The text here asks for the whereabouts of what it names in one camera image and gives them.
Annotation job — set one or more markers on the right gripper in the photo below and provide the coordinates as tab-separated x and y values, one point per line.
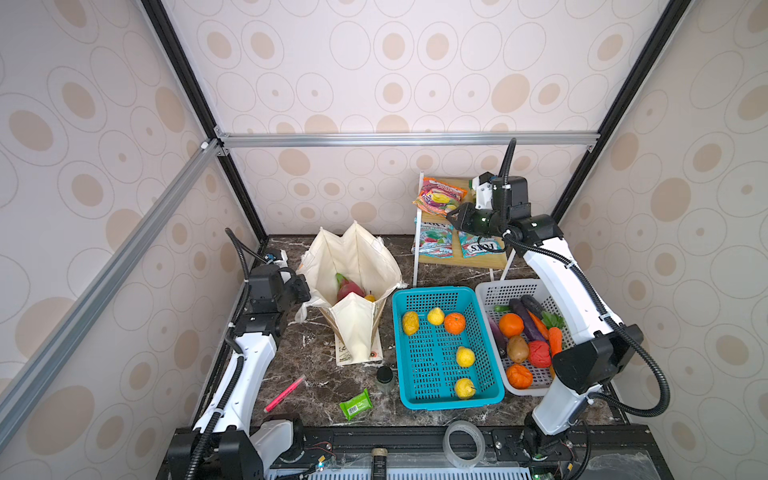
465	215

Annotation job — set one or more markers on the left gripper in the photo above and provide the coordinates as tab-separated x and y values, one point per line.
297	281

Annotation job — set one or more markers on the pink dragon fruit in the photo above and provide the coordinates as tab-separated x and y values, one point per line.
347	287

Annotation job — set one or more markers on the red candy bag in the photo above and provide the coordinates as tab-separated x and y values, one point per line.
439	198

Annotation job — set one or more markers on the cream canvas grocery bag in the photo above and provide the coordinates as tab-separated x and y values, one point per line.
350	276

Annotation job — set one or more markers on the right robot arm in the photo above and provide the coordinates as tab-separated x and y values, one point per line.
603	343

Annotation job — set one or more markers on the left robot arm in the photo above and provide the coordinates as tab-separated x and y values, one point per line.
219	445

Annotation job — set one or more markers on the teal Fox's candy bag right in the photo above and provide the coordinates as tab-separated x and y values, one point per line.
473	246

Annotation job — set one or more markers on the teal candy bag left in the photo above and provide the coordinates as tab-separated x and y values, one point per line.
436	240

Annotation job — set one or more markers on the white wooden two-tier shelf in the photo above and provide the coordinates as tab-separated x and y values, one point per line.
500	266

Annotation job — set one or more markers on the pink marker pen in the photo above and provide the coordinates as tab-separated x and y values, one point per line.
283	395

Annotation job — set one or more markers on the orange fruit in white basket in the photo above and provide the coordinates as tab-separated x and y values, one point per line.
511	325

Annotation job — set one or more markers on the orange carrot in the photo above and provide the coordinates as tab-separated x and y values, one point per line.
554	324

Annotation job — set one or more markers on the purple eggplant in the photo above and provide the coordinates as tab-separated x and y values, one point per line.
530	329

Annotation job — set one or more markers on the white plastic basket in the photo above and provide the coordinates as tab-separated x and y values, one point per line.
493	298

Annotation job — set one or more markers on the dark small jar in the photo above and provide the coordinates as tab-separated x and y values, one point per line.
385	380

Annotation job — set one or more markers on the orange tangerine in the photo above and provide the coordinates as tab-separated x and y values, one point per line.
454	323

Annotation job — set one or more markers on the yellow starfruit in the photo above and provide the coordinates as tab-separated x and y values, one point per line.
410	323

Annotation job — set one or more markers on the green wipes packet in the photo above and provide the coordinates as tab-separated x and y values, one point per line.
357	405

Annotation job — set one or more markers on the small yellow fruit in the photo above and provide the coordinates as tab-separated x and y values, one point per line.
436	316

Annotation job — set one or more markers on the potato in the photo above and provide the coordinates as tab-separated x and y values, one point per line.
517	349

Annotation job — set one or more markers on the red tomato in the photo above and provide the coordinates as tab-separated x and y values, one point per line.
539	354

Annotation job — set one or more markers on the teal plastic basket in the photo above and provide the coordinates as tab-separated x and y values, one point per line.
426	361

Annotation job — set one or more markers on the clear tape roll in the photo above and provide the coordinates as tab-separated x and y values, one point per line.
464	445

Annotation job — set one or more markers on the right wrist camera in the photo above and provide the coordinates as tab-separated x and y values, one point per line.
481	185

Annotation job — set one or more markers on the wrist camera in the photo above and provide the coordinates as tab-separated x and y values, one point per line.
277	257
481	185

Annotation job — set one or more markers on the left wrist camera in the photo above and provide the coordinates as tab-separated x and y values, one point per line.
277	257

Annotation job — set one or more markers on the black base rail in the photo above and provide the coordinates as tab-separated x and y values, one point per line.
568	454

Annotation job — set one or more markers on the aluminium frame bar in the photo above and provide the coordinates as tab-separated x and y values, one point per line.
23	394

